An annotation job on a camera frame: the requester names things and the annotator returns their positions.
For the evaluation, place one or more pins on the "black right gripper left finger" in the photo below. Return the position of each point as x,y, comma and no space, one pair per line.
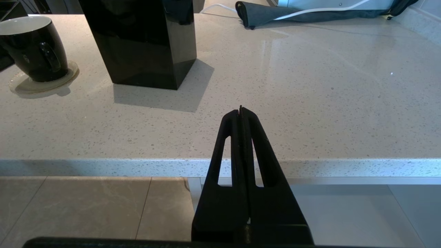
220,213

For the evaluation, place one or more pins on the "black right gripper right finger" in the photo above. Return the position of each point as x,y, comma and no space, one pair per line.
275,213

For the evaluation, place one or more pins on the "black tissue box white lid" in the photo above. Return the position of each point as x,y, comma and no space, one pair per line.
144,51

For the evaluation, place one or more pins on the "dark grey folded cloth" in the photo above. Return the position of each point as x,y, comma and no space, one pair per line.
262,13

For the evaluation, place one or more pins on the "silver microwave oven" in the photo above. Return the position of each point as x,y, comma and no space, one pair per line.
310,2

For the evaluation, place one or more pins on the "round white coaster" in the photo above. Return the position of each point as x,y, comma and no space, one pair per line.
20,86

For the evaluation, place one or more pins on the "black mug white inside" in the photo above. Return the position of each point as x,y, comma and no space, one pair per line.
31,58

